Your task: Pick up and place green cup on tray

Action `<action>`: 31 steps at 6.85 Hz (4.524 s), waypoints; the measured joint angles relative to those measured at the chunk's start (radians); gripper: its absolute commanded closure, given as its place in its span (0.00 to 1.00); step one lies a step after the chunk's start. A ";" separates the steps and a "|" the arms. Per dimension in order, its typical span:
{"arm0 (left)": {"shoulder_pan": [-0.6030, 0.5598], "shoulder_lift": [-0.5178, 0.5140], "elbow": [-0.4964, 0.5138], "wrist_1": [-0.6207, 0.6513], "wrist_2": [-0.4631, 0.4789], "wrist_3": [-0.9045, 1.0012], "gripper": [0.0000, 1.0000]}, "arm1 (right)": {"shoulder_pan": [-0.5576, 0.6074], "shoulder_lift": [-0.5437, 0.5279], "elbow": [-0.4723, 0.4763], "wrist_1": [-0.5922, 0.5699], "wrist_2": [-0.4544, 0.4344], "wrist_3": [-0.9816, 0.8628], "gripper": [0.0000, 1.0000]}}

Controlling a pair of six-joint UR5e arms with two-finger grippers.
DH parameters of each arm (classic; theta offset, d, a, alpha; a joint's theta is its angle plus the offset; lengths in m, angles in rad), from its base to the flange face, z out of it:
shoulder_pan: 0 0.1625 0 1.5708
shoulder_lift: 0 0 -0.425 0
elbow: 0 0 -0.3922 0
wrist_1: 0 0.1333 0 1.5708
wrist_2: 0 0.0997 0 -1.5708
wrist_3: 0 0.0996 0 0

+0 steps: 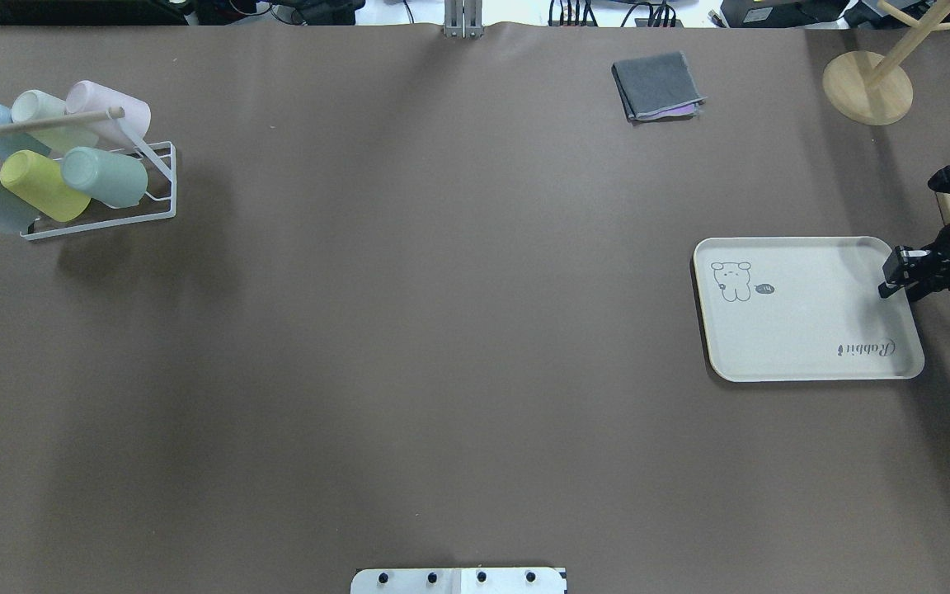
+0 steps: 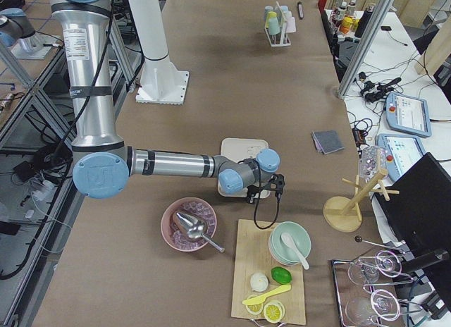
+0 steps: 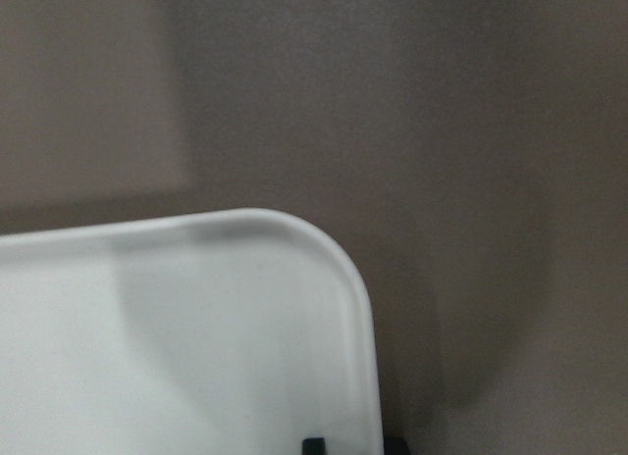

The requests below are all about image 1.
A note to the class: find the grey aluminium frame post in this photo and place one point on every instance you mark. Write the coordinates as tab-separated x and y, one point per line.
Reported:
463	19

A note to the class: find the white mounting plate with bolts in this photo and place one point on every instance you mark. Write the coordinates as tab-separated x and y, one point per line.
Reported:
522	579

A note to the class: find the cream white cup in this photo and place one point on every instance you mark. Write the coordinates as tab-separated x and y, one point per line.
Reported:
34	105

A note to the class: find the folded grey cloth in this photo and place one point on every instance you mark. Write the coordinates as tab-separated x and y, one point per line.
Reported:
656	87

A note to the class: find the yellow cup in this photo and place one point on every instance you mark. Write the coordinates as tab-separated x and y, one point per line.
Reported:
38	180

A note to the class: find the wooden rack handle rod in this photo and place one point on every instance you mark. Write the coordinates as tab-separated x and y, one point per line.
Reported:
63	121

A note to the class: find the green cup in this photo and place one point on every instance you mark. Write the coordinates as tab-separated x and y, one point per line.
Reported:
116	180

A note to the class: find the wooden stand with round base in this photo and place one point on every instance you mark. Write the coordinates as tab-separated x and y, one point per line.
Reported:
873	89

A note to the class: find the white wire cup rack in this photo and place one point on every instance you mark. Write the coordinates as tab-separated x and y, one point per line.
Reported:
159	201

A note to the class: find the pink cup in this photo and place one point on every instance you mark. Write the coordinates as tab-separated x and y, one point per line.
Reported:
88	96

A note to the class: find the beige rabbit tray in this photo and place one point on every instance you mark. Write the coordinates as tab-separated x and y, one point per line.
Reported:
803	309

